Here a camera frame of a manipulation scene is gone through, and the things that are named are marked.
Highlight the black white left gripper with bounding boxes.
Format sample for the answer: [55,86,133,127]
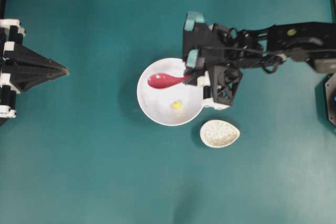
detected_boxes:
[1,19,69,118]

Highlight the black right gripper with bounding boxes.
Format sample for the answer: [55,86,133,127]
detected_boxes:
[183,10,244,111]

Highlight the red plastic spoon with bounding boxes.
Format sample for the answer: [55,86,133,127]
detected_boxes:
[147,73,188,89]

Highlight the yellow hexagonal prism block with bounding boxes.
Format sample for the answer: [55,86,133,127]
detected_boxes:
[172,100,183,111]

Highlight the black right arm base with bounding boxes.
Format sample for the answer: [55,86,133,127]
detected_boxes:
[314,74,335,135]

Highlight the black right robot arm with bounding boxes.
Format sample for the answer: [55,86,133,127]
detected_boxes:
[182,12,335,110]

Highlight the white round bowl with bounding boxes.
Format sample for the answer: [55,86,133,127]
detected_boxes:
[136,58,203,126]

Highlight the speckled egg-shaped dish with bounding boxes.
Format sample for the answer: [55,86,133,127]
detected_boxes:
[199,120,240,148]

